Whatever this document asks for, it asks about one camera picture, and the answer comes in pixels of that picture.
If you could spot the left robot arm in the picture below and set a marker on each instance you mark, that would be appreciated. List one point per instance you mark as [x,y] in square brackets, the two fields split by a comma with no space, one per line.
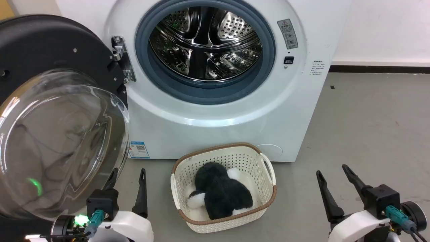
[62,227]

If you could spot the metal door hinge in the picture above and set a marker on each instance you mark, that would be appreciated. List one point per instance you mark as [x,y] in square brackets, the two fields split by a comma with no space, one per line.
[123,58]

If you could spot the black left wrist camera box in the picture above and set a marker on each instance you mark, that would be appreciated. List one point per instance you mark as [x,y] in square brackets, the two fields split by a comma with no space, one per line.
[102,201]

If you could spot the cream perforated laundry basket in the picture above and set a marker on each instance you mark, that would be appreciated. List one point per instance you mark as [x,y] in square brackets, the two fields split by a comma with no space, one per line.
[258,171]

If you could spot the stainless steel drum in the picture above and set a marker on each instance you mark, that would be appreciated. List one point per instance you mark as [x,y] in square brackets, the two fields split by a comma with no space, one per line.
[201,43]

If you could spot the round filter cover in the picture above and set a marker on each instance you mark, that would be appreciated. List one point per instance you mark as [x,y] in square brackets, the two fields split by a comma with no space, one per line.
[271,152]

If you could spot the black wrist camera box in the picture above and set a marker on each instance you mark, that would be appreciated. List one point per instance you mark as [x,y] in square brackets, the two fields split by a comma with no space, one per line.
[102,201]
[383,198]

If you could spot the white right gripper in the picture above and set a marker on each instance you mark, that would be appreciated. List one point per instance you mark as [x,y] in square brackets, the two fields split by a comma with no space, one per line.
[359,228]

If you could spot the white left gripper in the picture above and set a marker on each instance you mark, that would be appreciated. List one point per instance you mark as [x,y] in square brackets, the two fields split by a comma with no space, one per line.
[131,228]

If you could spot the black baseboard strip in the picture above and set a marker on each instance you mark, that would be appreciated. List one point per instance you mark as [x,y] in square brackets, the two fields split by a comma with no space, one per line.
[379,69]

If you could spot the blue white energy label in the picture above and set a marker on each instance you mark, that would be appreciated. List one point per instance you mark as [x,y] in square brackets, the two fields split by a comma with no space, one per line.
[138,150]

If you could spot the black white plush toy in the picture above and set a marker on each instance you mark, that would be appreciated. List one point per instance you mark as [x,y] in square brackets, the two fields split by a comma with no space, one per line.
[221,195]

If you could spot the black door latch slot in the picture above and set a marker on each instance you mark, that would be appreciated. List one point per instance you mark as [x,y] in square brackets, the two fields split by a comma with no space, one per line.
[289,60]

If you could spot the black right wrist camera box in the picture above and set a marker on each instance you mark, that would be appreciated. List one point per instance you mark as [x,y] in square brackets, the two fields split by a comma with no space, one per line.
[383,198]

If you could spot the washer door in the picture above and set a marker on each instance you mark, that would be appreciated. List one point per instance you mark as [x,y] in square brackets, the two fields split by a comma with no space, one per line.
[50,43]

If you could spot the grey warning sticker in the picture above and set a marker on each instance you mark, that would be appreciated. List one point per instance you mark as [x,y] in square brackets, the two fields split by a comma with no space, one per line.
[288,33]

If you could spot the white front-load washing machine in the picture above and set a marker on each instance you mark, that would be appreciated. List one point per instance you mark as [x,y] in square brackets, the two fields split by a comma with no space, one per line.
[218,134]

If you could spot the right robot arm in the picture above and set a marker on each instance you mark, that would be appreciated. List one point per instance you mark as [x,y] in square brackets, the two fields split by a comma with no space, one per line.
[416,213]

